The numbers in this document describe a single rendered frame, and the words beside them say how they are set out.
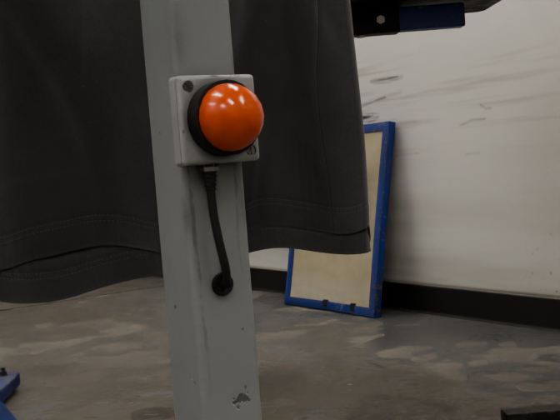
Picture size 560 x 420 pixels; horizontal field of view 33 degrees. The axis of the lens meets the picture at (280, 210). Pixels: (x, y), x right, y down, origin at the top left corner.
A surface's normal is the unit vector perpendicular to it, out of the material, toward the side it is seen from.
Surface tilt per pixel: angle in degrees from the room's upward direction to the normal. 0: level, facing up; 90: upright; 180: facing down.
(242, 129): 119
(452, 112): 90
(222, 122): 99
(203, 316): 90
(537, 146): 90
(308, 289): 78
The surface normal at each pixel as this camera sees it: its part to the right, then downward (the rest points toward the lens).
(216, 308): 0.54, 0.00
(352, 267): -0.84, -0.11
